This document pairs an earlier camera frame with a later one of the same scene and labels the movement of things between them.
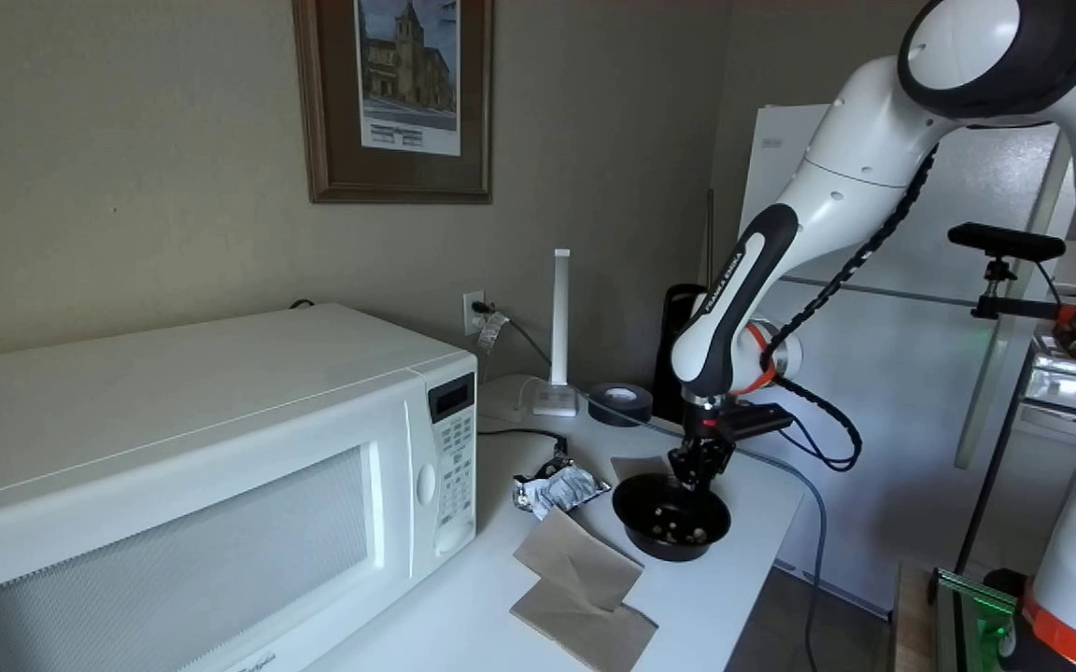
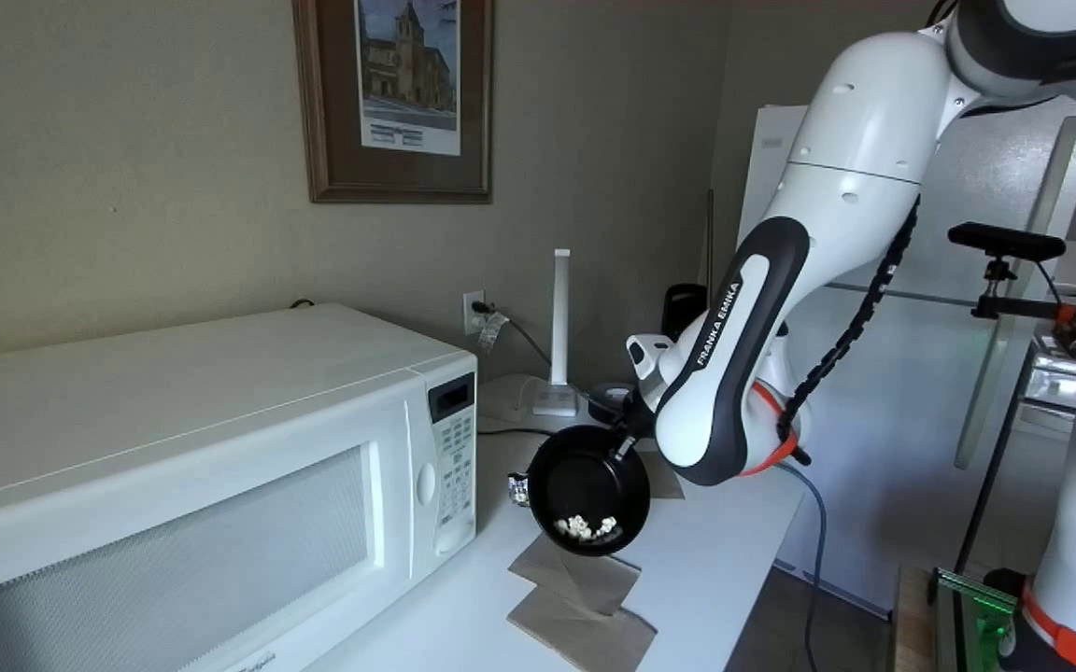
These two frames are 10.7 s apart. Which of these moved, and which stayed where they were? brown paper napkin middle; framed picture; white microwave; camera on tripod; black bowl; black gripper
Moved: black gripper; black bowl
Stayed: camera on tripod; white microwave; framed picture; brown paper napkin middle
